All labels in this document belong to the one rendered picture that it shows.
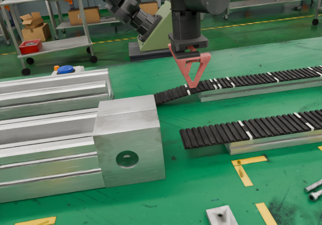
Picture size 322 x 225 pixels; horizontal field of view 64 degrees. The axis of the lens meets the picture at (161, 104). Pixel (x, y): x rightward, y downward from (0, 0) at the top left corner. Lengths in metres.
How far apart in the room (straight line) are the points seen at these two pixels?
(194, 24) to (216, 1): 0.08
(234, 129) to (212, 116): 0.10
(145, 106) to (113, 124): 0.06
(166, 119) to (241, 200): 0.24
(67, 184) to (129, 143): 0.11
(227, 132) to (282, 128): 0.09
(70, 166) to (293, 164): 0.33
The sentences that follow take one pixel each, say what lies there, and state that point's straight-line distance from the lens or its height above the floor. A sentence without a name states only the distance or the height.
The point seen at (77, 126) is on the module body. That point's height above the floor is 0.85.
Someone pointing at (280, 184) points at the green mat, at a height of 0.78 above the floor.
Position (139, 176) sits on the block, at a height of 0.79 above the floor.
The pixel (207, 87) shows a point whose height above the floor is 0.81.
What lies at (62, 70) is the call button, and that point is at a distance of 0.70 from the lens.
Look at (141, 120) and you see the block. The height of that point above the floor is 0.87.
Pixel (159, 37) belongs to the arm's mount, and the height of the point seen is 0.83.
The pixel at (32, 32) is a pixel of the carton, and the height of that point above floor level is 0.18.
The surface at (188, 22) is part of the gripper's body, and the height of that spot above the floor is 0.96.
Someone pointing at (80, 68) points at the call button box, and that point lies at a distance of 0.72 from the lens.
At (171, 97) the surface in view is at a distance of 0.57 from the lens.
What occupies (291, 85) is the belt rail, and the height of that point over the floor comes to 0.79.
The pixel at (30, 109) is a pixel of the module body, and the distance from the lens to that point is 0.58.
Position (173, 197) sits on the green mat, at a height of 0.78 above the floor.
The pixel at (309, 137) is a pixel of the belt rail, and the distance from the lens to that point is 0.49.
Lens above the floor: 1.06
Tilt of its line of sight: 28 degrees down
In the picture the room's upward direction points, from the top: 6 degrees counter-clockwise
